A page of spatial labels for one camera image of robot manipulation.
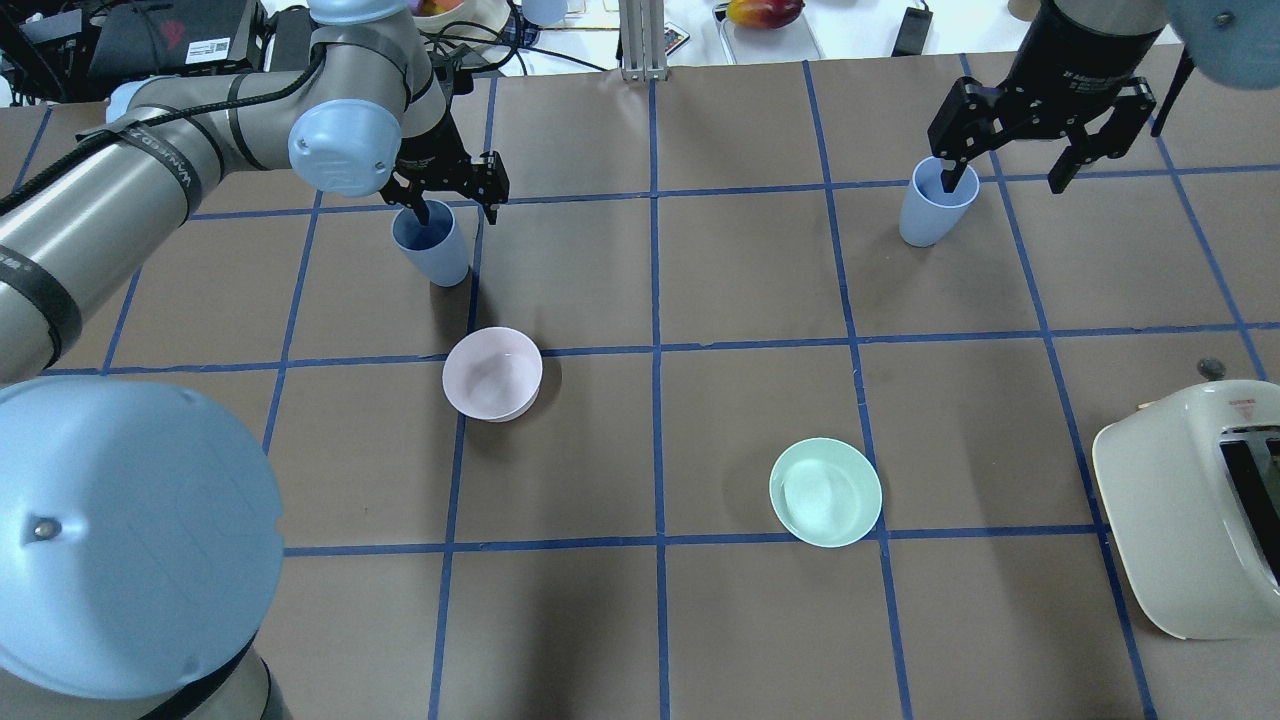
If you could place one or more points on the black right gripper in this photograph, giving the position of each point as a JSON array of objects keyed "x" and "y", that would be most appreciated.
[{"x": 1082, "y": 48}]

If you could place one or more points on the mango fruit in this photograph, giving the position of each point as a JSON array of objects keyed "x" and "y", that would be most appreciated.
[{"x": 764, "y": 14}]

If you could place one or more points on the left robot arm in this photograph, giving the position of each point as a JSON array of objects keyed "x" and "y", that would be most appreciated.
[{"x": 140, "y": 547}]

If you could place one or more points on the aluminium frame post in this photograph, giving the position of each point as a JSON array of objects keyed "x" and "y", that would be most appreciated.
[{"x": 643, "y": 40}]

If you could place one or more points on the black power adapter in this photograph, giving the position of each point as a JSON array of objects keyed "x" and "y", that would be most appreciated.
[{"x": 913, "y": 32}]

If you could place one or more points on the cream white toaster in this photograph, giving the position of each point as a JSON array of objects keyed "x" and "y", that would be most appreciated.
[{"x": 1189, "y": 484}]

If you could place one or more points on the light blue cup on bench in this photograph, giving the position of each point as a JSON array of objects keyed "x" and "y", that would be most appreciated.
[{"x": 544, "y": 13}]

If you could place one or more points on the mint green bowl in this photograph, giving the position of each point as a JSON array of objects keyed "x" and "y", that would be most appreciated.
[{"x": 826, "y": 492}]

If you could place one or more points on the bowl of foam blocks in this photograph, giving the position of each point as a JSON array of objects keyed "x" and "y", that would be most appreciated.
[{"x": 471, "y": 19}]

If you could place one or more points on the pink bowl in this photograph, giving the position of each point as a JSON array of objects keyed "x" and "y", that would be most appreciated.
[{"x": 493, "y": 374}]

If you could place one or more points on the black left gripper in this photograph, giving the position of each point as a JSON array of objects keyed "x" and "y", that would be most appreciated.
[{"x": 425, "y": 152}]

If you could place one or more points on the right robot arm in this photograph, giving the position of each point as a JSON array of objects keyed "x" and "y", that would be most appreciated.
[{"x": 1234, "y": 43}]

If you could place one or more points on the small remote control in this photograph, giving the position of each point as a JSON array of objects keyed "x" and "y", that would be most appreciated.
[{"x": 674, "y": 38}]

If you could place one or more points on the black computer box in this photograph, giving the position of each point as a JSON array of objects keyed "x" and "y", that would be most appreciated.
[{"x": 79, "y": 51}]

